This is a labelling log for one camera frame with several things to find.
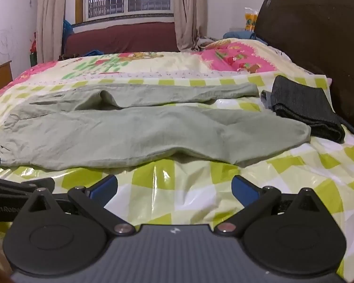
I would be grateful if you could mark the folded dark grey garment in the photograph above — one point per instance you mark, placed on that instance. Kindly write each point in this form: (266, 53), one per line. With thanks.
(308, 105)

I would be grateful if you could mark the red green toy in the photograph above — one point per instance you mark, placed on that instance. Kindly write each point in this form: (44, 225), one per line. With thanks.
(33, 52)

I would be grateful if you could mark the beige curtain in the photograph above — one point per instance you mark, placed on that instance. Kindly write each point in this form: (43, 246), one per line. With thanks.
(190, 22)
(49, 29)

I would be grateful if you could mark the blue cloth near headboard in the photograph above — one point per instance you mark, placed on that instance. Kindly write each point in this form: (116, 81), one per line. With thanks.
(243, 35)

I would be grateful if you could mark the orange snack bag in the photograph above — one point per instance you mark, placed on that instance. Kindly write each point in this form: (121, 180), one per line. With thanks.
(251, 16)

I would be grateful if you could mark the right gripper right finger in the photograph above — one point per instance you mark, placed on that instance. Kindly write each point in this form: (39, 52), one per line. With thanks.
(257, 202)

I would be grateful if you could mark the right beige curtain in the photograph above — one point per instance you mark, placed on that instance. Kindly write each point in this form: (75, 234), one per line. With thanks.
(190, 22)

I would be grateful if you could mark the dark wooden headboard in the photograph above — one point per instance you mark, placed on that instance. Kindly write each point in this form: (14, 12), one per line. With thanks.
(318, 35)

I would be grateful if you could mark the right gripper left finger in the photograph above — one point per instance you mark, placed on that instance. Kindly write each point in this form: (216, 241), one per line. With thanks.
(91, 203)

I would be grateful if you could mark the left beige curtain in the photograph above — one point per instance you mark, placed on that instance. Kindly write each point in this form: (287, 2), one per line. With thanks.
(49, 29)

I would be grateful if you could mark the light green pants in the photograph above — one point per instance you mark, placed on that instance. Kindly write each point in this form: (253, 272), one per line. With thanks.
(124, 125)

